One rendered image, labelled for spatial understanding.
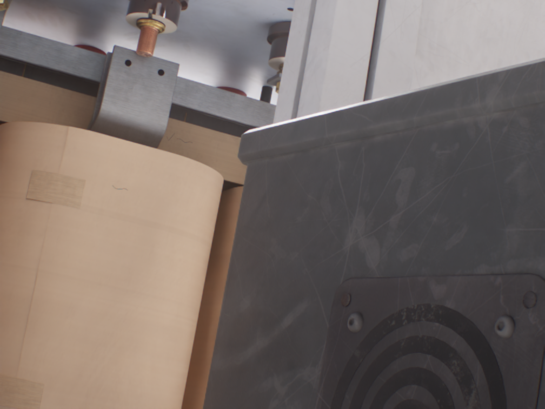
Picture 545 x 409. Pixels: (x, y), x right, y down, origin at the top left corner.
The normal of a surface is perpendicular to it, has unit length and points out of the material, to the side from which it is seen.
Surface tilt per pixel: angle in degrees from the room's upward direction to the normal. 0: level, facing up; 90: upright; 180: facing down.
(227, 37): 180
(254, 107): 90
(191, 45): 180
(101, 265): 90
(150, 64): 90
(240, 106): 90
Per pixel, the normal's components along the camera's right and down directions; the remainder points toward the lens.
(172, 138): 0.39, -0.13
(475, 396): -0.83, -0.26
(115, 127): 0.08, 0.71
